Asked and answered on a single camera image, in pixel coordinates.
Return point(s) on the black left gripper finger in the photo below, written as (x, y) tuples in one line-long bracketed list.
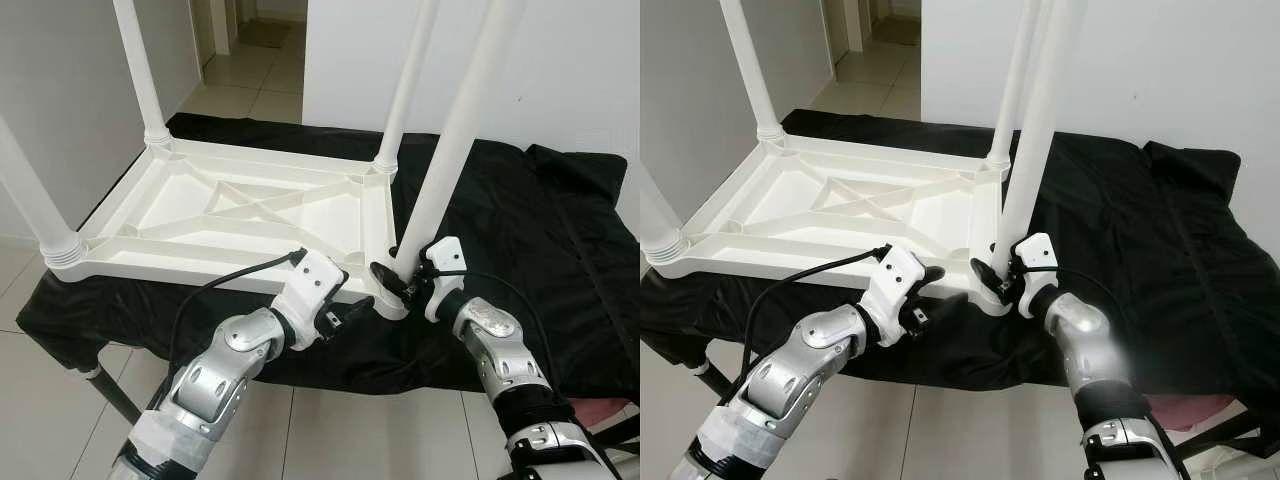
[(357, 311), (939, 314), (932, 277), (350, 277)]

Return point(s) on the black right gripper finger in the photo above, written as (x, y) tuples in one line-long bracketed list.
[(988, 276), (388, 281)]

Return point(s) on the white plastic table top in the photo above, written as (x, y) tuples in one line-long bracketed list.
[(330, 220), (930, 215)]

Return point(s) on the white plastic table leg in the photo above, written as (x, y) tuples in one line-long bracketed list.
[(750, 70), (1015, 90), (140, 70), (450, 150), (1045, 130), (410, 80), (35, 210), (660, 235)]

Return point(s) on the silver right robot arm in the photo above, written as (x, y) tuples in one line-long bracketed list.
[(510, 360), (1095, 350)]

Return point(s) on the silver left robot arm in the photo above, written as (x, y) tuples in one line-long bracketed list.
[(790, 370), (220, 370)]

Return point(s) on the black cloth table cover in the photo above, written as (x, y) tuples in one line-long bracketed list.
[(560, 250), (1180, 250)]

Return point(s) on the pink soft object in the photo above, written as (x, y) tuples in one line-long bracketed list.
[(605, 412)]

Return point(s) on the white round stand base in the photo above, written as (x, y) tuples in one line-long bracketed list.
[(1240, 465)]

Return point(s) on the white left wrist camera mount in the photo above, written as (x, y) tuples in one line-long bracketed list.
[(315, 275), (895, 272)]

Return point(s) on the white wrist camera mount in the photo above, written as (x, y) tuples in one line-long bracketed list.
[(895, 272), (1040, 255), (315, 275), (447, 258)]

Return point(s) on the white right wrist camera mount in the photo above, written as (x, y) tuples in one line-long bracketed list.
[(1040, 255), (447, 258)]

